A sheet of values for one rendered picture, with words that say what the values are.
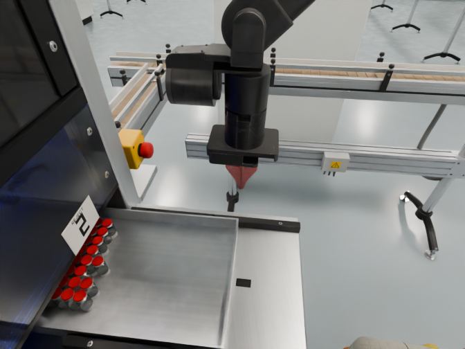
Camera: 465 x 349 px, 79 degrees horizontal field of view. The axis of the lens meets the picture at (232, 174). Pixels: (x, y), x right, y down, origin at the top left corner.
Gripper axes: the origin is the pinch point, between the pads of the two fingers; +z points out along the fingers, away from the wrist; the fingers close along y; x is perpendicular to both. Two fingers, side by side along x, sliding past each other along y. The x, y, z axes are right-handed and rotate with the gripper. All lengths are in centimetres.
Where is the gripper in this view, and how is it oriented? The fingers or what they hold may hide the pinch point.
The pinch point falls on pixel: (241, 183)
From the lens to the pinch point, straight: 47.6
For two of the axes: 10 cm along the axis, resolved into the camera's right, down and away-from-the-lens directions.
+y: -9.9, -0.9, 0.7
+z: -0.2, 7.4, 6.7
